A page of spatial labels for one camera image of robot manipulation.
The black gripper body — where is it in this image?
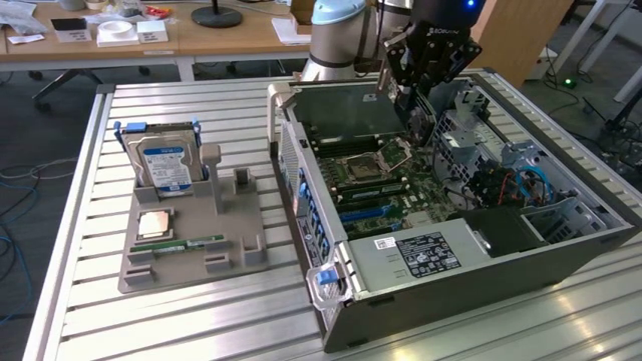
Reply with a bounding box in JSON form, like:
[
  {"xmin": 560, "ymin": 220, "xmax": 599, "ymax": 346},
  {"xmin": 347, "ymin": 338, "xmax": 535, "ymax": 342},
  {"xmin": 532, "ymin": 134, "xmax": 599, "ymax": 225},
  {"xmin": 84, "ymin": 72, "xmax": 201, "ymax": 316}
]
[{"xmin": 403, "ymin": 0, "xmax": 477, "ymax": 90}]

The expansion card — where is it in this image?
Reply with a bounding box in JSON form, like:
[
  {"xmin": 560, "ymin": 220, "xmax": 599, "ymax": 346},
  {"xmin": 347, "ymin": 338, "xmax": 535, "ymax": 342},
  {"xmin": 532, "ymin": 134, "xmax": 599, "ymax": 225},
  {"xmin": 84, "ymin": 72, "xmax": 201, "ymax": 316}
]
[{"xmin": 375, "ymin": 65, "xmax": 440, "ymax": 150}]

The wooden cabinet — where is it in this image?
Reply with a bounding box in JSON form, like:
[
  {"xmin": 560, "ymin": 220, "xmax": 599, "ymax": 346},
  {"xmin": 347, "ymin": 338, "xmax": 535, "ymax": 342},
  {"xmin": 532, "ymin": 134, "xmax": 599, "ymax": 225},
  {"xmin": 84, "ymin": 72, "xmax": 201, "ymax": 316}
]
[{"xmin": 468, "ymin": 0, "xmax": 575, "ymax": 87}]

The white paper stack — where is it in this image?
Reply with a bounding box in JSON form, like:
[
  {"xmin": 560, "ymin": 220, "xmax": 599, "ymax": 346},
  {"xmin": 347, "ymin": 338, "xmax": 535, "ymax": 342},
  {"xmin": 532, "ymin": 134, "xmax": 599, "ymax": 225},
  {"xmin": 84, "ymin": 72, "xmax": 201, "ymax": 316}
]
[{"xmin": 272, "ymin": 17, "xmax": 315, "ymax": 46}]

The metal socket cover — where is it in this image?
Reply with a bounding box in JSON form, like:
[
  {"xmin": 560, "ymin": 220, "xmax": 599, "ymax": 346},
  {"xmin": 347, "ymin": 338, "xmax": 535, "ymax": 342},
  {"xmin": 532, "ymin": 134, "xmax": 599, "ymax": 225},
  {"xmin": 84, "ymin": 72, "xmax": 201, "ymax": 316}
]
[{"xmin": 377, "ymin": 137, "xmax": 415, "ymax": 170}]

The silver metal drive cage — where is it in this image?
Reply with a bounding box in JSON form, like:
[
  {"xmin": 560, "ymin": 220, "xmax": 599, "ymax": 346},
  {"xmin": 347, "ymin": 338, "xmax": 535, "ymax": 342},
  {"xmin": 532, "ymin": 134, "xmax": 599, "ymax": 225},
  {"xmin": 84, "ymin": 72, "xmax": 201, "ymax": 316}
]
[{"xmin": 429, "ymin": 80, "xmax": 507, "ymax": 189}]

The CPU socket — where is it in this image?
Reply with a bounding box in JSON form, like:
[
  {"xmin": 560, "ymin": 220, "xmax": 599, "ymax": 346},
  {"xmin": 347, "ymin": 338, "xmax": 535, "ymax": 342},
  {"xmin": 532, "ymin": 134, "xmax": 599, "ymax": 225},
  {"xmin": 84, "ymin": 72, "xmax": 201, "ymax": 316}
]
[{"xmin": 340, "ymin": 153, "xmax": 387, "ymax": 185}]

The installed RAM stick white label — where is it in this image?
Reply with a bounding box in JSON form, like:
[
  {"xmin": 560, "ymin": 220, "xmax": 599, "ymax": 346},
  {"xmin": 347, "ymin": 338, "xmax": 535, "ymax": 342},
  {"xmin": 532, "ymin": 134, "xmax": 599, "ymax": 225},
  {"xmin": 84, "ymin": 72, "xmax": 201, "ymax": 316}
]
[{"xmin": 340, "ymin": 182, "xmax": 407, "ymax": 201}]

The black round lamp base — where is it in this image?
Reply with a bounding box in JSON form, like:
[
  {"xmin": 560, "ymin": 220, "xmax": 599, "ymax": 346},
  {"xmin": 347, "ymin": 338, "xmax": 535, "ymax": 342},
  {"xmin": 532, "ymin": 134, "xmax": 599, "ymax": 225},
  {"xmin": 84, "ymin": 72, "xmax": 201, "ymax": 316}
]
[{"xmin": 190, "ymin": 0, "xmax": 244, "ymax": 29}]

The blue card retention bar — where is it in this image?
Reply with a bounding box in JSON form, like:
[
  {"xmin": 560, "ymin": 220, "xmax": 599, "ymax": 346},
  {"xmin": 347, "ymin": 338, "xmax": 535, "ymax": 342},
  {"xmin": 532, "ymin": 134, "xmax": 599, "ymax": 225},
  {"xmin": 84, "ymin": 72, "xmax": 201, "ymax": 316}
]
[{"xmin": 296, "ymin": 167, "xmax": 332, "ymax": 264}]

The blue expansion slot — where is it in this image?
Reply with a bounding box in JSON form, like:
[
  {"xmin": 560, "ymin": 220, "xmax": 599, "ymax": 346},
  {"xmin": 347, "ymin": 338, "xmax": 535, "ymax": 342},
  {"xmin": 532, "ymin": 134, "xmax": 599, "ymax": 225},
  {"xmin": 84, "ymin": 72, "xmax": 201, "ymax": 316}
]
[{"xmin": 339, "ymin": 205, "xmax": 397, "ymax": 223}]

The green motherboard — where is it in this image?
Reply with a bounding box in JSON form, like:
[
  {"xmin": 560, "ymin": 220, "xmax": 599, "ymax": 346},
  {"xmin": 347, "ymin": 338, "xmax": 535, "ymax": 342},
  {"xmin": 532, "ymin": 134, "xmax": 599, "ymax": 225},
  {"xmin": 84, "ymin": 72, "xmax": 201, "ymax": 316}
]
[{"xmin": 305, "ymin": 129, "xmax": 455, "ymax": 241}]

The black plastic shroud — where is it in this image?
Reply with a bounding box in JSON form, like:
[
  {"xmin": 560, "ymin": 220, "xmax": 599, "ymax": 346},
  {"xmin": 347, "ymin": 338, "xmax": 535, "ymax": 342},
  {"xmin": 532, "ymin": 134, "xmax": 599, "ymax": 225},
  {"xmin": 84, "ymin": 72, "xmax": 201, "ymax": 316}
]
[{"xmin": 460, "ymin": 208, "xmax": 547, "ymax": 259}]

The silver disk bay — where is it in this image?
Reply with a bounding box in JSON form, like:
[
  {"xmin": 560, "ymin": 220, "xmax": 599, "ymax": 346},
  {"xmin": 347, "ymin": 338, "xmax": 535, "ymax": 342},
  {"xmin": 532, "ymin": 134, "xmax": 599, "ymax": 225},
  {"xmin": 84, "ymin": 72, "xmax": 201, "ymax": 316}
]
[{"xmin": 519, "ymin": 195, "xmax": 611, "ymax": 245}]

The plain white box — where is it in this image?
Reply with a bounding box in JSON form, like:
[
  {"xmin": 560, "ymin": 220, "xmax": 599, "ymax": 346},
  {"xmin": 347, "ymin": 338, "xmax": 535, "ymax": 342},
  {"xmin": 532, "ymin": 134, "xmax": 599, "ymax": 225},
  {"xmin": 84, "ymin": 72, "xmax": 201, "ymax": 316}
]
[{"xmin": 134, "ymin": 20, "xmax": 169, "ymax": 44}]

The grey power supply with label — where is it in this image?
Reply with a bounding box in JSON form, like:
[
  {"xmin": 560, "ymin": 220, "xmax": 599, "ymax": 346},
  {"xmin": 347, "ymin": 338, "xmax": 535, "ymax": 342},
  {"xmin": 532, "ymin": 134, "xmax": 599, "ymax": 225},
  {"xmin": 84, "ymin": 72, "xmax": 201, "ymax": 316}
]
[{"xmin": 345, "ymin": 220, "xmax": 495, "ymax": 293}]

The hard disk drive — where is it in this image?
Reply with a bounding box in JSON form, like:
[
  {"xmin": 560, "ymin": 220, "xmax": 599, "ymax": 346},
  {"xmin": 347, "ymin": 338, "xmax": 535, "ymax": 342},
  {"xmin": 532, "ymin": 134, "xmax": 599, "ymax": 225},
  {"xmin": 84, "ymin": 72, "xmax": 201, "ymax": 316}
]
[{"xmin": 122, "ymin": 126, "xmax": 196, "ymax": 196}]

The blue disk carrier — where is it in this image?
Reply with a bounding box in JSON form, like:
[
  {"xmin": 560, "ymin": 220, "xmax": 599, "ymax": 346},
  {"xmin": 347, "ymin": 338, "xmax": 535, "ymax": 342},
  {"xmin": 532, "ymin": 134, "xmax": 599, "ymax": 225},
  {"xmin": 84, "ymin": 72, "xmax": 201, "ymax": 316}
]
[{"xmin": 112, "ymin": 117, "xmax": 204, "ymax": 153}]

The grey parts rack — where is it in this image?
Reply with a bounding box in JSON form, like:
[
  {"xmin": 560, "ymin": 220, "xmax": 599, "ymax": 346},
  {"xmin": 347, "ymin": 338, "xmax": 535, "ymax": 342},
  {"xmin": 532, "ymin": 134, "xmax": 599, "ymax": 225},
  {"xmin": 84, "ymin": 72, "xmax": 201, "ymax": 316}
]
[{"xmin": 117, "ymin": 142, "xmax": 269, "ymax": 295}]

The wooden desk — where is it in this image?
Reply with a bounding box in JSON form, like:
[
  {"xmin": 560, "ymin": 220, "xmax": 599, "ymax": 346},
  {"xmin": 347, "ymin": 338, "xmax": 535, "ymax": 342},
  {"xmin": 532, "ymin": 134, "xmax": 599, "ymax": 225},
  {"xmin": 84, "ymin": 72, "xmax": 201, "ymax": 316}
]
[{"xmin": 0, "ymin": 0, "xmax": 455, "ymax": 82}]

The blue case latch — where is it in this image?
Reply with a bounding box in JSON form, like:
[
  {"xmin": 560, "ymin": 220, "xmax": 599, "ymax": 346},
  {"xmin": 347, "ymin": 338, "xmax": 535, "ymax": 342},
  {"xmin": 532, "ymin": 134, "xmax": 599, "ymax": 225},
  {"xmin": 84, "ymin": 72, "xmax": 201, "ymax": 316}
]
[{"xmin": 316, "ymin": 262, "xmax": 336, "ymax": 289}]

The white box black lid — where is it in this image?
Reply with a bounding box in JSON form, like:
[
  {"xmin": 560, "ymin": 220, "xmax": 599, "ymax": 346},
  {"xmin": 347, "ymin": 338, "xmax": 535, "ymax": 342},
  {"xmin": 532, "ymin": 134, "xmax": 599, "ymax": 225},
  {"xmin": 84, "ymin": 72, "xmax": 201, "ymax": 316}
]
[{"xmin": 50, "ymin": 17, "xmax": 93, "ymax": 43}]

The open grey PC case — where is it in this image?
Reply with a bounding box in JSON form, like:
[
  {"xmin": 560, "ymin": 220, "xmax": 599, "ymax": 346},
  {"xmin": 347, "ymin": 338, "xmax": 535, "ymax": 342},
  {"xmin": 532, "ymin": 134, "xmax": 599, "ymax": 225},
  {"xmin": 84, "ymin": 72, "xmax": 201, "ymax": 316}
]
[{"xmin": 267, "ymin": 67, "xmax": 642, "ymax": 354}]

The copper-topped CPU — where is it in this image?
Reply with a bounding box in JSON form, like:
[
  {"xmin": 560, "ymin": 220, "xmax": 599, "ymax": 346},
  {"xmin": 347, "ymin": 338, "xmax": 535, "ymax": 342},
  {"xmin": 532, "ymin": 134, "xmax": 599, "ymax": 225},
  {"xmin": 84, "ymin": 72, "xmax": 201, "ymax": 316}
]
[{"xmin": 134, "ymin": 210, "xmax": 176, "ymax": 240}]

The black office chair base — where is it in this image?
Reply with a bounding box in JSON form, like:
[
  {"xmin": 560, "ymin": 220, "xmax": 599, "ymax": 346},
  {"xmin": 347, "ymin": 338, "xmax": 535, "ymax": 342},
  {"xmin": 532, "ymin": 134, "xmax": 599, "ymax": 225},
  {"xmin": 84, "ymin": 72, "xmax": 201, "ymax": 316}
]
[{"xmin": 26, "ymin": 67, "xmax": 150, "ymax": 114}]

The green RAM stick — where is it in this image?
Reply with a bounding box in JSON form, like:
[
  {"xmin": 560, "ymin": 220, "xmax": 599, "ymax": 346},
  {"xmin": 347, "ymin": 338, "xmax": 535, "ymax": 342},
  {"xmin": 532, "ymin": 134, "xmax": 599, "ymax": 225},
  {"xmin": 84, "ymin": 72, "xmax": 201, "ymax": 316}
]
[{"xmin": 129, "ymin": 235, "xmax": 225, "ymax": 253}]

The clear plastic bag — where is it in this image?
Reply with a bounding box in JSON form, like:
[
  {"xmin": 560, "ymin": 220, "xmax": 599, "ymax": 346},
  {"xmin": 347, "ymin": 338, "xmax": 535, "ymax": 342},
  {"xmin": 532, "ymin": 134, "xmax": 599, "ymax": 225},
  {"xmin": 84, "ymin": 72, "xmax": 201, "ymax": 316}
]
[{"xmin": 0, "ymin": 2, "xmax": 49, "ymax": 35}]

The white table frame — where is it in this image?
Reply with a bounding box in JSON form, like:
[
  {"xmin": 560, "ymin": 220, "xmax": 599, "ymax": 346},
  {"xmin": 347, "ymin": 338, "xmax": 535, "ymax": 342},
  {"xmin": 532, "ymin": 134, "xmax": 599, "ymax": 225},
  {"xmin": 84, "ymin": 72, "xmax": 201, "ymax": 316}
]
[{"xmin": 548, "ymin": 0, "xmax": 642, "ymax": 102}]

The red wire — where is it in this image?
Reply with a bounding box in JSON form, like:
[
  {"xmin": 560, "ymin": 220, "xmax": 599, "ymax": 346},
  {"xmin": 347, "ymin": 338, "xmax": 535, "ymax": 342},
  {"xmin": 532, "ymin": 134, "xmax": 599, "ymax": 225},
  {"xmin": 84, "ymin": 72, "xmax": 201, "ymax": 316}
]
[{"xmin": 499, "ymin": 169, "xmax": 519, "ymax": 205}]

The blue wire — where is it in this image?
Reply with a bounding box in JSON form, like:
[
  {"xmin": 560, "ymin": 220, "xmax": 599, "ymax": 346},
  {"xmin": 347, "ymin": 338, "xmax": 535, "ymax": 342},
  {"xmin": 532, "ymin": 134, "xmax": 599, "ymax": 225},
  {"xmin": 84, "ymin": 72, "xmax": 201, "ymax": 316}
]
[{"xmin": 513, "ymin": 165, "xmax": 555, "ymax": 206}]

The blue floor cable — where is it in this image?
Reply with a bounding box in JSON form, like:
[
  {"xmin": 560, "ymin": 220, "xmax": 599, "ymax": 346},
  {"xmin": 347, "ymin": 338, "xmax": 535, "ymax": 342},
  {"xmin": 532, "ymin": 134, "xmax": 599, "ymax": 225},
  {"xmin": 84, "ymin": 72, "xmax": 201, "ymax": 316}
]
[{"xmin": 0, "ymin": 176, "xmax": 38, "ymax": 324}]

